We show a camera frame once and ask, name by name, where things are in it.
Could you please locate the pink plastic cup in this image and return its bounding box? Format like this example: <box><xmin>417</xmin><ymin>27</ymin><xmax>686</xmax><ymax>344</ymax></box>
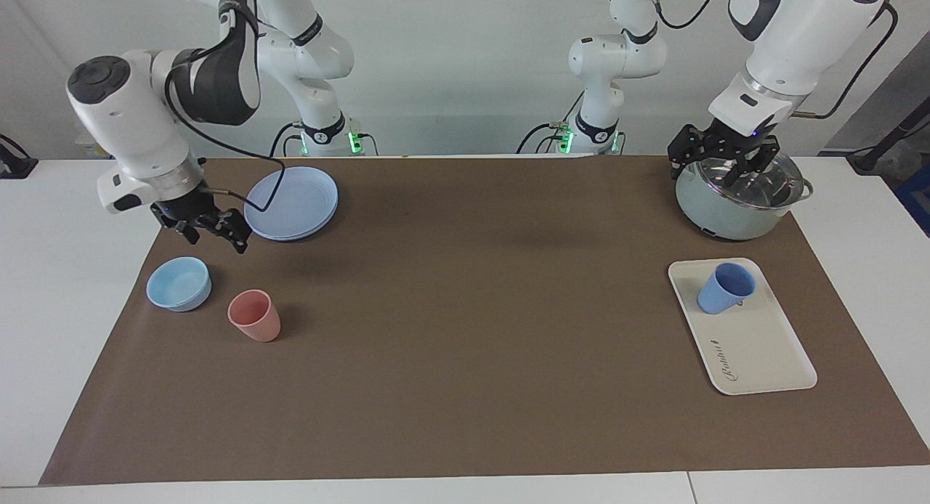
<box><xmin>227</xmin><ymin>290</ymin><xmax>282</xmax><ymax>343</ymax></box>

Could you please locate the light blue bowl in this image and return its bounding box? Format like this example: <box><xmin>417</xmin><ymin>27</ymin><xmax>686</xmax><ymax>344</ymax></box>
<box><xmin>146</xmin><ymin>256</ymin><xmax>212</xmax><ymax>313</ymax></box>

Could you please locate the brown table mat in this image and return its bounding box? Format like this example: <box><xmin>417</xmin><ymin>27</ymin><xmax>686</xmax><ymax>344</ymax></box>
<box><xmin>40</xmin><ymin>155</ymin><xmax>930</xmax><ymax>487</ymax></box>

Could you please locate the glass pot lid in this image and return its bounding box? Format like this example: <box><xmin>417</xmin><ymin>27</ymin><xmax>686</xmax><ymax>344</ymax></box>
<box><xmin>687</xmin><ymin>148</ymin><xmax>806</xmax><ymax>209</ymax></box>

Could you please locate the pale green cooking pot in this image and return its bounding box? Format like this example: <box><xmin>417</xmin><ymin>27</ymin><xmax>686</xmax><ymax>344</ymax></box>
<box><xmin>675</xmin><ymin>152</ymin><xmax>814</xmax><ymax>241</ymax></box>

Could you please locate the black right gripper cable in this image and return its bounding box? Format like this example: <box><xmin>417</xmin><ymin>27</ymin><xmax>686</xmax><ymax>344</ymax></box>
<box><xmin>164</xmin><ymin>0</ymin><xmax>288</xmax><ymax>214</ymax></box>

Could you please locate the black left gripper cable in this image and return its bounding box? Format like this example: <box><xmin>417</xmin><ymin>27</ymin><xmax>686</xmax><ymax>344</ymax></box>
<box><xmin>650</xmin><ymin>0</ymin><xmax>899</xmax><ymax>121</ymax></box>

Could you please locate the cream tray with rabbit print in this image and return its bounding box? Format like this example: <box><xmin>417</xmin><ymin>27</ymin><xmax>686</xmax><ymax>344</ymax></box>
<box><xmin>668</xmin><ymin>257</ymin><xmax>818</xmax><ymax>396</ymax></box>

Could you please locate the white wall socket box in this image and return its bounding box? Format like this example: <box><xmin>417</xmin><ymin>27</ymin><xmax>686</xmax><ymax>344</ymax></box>
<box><xmin>76</xmin><ymin>122</ymin><xmax>111</xmax><ymax>158</ymax></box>

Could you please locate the blue box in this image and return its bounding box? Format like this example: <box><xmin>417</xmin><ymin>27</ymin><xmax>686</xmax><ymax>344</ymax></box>
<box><xmin>895</xmin><ymin>163</ymin><xmax>930</xmax><ymax>237</ymax></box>

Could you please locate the black clamp mount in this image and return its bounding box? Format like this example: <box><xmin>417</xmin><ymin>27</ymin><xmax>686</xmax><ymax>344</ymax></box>
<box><xmin>0</xmin><ymin>134</ymin><xmax>39</xmax><ymax>179</ymax></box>

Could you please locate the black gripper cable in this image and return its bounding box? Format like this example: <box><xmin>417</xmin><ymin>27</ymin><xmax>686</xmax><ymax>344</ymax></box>
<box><xmin>164</xmin><ymin>0</ymin><xmax>288</xmax><ymax>214</ymax></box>
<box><xmin>650</xmin><ymin>0</ymin><xmax>899</xmax><ymax>121</ymax></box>

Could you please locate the blue plastic cup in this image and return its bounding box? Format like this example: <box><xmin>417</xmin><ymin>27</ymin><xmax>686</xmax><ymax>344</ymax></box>
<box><xmin>697</xmin><ymin>263</ymin><xmax>756</xmax><ymax>315</ymax></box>

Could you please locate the pale blue plate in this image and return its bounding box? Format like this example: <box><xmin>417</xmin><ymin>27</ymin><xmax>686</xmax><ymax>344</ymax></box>
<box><xmin>243</xmin><ymin>166</ymin><xmax>339</xmax><ymax>242</ymax></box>

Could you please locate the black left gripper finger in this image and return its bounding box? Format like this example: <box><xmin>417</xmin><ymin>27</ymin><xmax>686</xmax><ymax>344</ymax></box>
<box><xmin>724</xmin><ymin>137</ymin><xmax>784</xmax><ymax>189</ymax></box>
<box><xmin>668</xmin><ymin>124</ymin><xmax>711</xmax><ymax>180</ymax></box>

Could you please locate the black stand base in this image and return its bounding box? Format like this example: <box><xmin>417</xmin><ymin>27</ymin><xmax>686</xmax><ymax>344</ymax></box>
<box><xmin>846</xmin><ymin>101</ymin><xmax>930</xmax><ymax>175</ymax></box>

